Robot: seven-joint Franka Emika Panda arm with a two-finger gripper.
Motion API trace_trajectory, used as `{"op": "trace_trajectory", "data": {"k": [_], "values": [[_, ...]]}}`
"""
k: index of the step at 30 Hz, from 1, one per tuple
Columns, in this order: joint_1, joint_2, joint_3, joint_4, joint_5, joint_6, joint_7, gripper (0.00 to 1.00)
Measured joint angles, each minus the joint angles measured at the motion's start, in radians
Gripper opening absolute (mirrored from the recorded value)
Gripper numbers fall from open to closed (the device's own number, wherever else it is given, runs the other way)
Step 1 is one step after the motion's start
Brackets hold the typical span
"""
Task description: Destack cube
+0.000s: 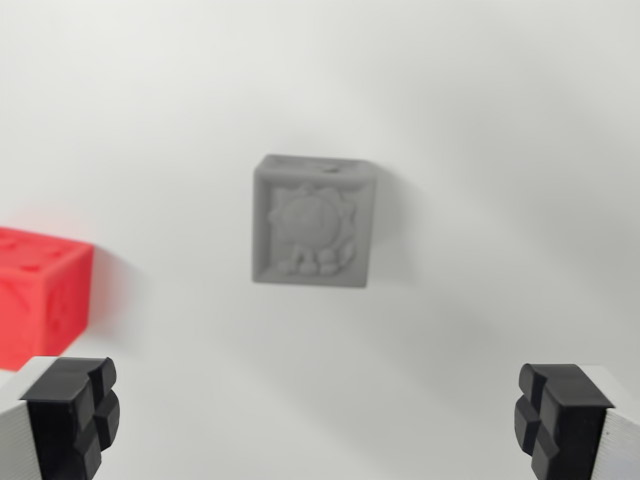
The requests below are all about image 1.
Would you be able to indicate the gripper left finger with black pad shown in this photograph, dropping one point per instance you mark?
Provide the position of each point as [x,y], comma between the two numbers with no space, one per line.
[60,420]

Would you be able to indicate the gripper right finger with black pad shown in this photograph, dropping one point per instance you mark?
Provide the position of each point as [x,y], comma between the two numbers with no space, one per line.
[570,420]

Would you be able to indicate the grey embossed toy cube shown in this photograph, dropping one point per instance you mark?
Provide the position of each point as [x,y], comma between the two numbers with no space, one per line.
[312,225]

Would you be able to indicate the red embossed toy cube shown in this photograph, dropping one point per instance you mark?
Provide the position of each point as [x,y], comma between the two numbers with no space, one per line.
[35,295]

